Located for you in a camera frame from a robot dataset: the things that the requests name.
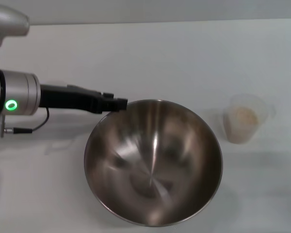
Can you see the white rice grains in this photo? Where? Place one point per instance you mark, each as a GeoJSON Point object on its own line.
{"type": "Point", "coordinates": [242, 121]}

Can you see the stainless steel mixing bowl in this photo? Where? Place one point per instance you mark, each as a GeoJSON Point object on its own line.
{"type": "Point", "coordinates": [152, 165]}

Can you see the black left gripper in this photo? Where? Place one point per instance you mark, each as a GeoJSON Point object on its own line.
{"type": "Point", "coordinates": [68, 98]}

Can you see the clear plastic measuring cup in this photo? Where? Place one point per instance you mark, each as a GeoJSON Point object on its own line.
{"type": "Point", "coordinates": [245, 106]}

